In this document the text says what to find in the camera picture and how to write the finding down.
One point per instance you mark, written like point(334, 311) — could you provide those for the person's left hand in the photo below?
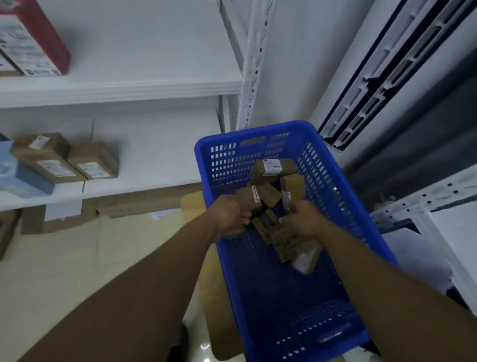
point(229, 216)

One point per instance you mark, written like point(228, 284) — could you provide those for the person's right hand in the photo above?
point(307, 220)

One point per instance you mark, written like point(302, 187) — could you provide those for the pile of parcels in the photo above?
point(272, 168)

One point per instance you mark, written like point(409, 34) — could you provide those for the blue plastic crate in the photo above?
point(279, 298)

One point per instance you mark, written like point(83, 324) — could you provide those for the white metal shelf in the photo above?
point(149, 56)
point(454, 231)

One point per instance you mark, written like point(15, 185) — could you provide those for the brown parcel marked 1-3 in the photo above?
point(89, 153)

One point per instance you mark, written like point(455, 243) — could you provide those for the bottom-shelf brown parcels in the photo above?
point(56, 145)

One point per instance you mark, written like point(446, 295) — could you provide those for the light blue box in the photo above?
point(30, 179)

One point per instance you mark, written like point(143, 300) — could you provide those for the small red box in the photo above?
point(48, 37)

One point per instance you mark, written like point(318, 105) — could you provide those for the person's right forearm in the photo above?
point(402, 298)

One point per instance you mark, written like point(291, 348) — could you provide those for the person's left forearm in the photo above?
point(119, 298)

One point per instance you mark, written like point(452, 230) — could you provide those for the person's left shoe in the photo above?
point(179, 345)

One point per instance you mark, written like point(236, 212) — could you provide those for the torn brown cardboard sheet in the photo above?
point(31, 222)

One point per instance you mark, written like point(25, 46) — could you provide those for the folded cardboard pad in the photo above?
point(7, 231)

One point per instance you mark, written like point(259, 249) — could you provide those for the small white paper scrap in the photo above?
point(164, 213)

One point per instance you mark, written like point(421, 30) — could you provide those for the white standing air conditioner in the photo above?
point(335, 74)

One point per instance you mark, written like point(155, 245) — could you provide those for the black bag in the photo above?
point(458, 298)

